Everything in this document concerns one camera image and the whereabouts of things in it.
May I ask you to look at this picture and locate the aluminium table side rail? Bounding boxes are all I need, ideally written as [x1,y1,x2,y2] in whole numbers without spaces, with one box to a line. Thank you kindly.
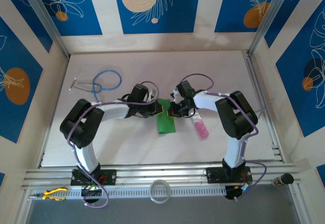
[242,50,286,163]
[37,56,71,169]

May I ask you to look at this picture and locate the aluminium frame post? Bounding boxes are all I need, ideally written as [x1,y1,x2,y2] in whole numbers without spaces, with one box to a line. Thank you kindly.
[248,0,291,55]
[19,0,70,58]

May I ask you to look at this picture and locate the dark capped bottle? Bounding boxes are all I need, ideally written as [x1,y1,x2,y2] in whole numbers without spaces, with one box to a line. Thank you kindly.
[271,173,295,188]

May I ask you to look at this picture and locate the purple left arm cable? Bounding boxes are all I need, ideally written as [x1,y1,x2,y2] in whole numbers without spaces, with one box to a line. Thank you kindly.
[66,81,160,209]

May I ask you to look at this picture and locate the blue stethoscope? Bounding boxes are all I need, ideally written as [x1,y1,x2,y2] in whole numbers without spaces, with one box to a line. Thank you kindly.
[68,69,123,103]

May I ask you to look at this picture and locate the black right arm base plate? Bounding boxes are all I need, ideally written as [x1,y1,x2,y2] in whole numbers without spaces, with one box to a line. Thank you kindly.
[206,167,252,184]

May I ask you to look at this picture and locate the yellow handled pliers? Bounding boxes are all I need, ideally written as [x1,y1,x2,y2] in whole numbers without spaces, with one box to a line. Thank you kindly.
[27,187,69,202]

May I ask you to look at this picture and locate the green paper sheet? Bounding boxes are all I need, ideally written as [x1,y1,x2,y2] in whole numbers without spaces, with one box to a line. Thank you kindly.
[155,98,177,135]

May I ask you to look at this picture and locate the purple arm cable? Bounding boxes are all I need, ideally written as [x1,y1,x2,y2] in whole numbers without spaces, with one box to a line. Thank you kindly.
[176,74,267,202]
[66,81,160,209]

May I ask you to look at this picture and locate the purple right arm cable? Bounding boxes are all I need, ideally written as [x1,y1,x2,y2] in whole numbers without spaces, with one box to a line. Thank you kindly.
[176,74,267,202]

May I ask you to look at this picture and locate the grey slotted cable duct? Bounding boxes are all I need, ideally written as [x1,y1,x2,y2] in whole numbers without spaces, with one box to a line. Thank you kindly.
[27,185,227,201]

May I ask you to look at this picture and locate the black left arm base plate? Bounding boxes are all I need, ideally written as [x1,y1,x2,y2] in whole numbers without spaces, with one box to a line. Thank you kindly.
[70,169,117,186]

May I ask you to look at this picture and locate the white tape roll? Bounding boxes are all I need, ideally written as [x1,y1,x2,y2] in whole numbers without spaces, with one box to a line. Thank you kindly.
[149,179,170,204]

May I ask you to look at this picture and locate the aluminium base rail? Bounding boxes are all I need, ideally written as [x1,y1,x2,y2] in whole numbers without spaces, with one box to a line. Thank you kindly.
[21,162,303,190]

